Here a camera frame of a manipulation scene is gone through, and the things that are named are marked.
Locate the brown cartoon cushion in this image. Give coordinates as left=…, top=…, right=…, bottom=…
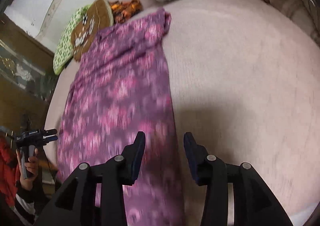
left=71, top=0, right=114, bottom=62

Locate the red jacket sleeve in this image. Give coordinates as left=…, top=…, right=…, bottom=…
left=0, top=136, right=20, bottom=207

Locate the green patterned cushion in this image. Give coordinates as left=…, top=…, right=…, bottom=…
left=53, top=5, right=90, bottom=76

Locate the orange patterned cloth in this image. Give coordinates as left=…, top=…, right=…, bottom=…
left=109, top=0, right=143, bottom=24

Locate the purple floral long-sleeve shirt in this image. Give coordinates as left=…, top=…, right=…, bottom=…
left=56, top=8, right=185, bottom=225

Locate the wooden glass cabinet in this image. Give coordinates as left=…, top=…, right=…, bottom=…
left=1, top=14, right=57, bottom=131

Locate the pink quilted mattress cover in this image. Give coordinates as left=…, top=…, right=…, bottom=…
left=43, top=0, right=320, bottom=221

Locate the person's left hand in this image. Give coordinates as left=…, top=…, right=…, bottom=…
left=16, top=149, right=39, bottom=191

